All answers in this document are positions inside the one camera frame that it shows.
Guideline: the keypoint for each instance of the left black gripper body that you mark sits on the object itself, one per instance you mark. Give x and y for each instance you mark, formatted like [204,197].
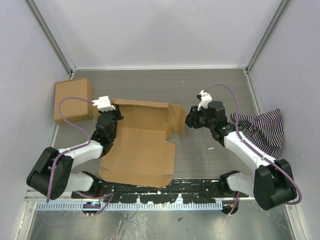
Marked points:
[115,114]

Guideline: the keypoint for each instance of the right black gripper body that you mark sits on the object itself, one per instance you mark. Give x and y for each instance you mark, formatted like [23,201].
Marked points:
[201,118]

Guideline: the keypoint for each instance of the brown cardboard box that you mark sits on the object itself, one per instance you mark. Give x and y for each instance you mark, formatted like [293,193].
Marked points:
[69,102]
[141,154]

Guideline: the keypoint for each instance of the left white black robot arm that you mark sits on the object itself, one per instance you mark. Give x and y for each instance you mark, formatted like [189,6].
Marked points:
[51,175]

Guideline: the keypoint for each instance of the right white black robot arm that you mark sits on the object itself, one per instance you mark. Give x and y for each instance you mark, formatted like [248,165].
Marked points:
[258,162]

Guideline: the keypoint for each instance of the folded brown cardboard box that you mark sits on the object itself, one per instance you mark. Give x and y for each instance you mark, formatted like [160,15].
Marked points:
[69,102]

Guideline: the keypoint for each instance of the purple striped cloth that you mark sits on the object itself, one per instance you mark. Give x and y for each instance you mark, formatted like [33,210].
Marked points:
[265,131]

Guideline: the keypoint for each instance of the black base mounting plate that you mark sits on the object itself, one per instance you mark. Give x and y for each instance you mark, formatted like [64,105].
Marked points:
[199,191]

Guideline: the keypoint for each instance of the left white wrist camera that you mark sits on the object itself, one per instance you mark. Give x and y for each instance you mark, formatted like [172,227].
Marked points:
[104,104]

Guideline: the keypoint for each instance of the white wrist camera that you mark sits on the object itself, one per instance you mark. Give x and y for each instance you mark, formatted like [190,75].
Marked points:
[204,99]
[104,104]

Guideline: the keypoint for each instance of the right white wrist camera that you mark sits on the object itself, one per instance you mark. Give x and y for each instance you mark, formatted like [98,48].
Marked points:
[204,99]

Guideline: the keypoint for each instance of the slotted grey cable duct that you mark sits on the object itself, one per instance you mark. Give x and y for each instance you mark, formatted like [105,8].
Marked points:
[95,205]

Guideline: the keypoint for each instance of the aluminium front rail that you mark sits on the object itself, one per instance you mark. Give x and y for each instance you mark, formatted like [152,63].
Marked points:
[266,189]

